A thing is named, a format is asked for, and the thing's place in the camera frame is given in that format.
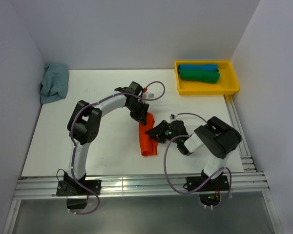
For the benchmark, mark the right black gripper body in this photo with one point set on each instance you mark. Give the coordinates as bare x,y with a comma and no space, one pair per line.
164,132

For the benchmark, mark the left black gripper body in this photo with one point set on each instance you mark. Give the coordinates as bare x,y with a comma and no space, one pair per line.
137,109

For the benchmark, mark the orange t shirt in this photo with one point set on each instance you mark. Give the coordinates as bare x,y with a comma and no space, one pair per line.
148,146

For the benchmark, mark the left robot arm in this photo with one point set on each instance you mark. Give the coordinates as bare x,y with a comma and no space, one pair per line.
85,121

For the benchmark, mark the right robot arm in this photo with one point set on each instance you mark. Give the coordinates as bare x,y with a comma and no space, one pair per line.
217,136

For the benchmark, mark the yellow plastic tray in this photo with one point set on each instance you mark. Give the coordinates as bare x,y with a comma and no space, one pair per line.
226,85

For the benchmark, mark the green rolled t shirt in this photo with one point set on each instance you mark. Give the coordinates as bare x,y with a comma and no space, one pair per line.
199,75

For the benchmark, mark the blue rolled t shirt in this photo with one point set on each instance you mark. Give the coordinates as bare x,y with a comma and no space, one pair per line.
205,67

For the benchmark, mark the grey-blue crumpled t shirt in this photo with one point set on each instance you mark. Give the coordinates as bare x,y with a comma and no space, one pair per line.
54,85

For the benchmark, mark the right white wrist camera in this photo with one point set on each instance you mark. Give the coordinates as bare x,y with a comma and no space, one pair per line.
173,117

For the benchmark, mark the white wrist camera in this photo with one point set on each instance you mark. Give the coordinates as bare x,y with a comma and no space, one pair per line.
173,117
148,96

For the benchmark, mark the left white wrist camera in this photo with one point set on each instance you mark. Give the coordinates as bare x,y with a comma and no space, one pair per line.
148,96

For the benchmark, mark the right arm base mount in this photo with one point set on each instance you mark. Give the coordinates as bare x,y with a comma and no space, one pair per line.
213,192

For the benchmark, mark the aluminium rail frame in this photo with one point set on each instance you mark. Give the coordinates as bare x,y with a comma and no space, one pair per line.
38,179

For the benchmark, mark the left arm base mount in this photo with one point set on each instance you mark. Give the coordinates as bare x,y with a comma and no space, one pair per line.
76,195

